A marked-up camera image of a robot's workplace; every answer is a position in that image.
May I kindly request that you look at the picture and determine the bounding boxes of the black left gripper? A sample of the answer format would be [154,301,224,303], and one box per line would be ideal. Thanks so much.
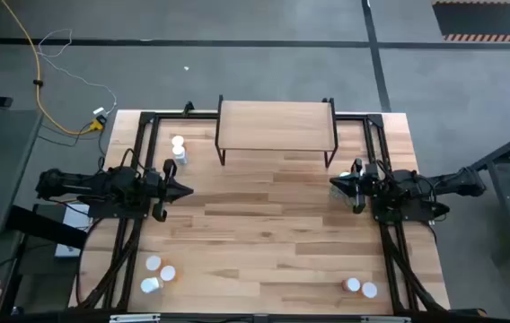
[143,160,194,223]

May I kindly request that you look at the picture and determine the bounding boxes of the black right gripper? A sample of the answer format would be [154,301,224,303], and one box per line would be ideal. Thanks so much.
[329,157,384,215]

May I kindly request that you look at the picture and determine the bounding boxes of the large green label bottle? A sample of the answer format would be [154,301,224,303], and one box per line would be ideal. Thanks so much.
[140,276,165,295]

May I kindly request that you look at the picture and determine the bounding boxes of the pink medicine bottle white cap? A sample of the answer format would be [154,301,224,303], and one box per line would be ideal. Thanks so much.
[341,277,362,293]

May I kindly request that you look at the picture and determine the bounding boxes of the wooden shelf black metal legs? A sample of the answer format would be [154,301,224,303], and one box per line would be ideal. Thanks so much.
[214,94,339,168]

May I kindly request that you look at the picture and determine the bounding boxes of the yellow black plug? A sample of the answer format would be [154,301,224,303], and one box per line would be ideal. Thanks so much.
[88,115,107,134]

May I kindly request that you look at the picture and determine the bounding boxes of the white box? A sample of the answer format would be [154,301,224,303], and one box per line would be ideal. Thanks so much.
[54,203,93,259]

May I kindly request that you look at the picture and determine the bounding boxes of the black flat panel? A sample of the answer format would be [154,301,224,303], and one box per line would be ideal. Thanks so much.
[5,205,90,250]

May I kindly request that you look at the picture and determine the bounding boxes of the black mat hazard stripes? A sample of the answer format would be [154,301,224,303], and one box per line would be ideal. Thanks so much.
[432,0,510,44]

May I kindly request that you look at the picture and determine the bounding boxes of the black aluminium table frame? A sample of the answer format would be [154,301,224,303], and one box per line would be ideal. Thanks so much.
[69,101,452,315]

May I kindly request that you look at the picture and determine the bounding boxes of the black cable bundle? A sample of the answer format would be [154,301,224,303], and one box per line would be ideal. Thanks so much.
[379,222,445,313]
[74,217,143,310]

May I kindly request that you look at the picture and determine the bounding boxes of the thin white cable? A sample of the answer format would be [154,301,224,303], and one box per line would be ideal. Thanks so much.
[37,29,118,116]

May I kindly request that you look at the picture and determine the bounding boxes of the black metal desk frame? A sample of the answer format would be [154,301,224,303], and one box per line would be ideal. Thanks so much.
[470,123,510,252]

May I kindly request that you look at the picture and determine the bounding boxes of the yellow cable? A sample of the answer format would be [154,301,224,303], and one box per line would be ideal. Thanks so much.
[1,0,103,135]

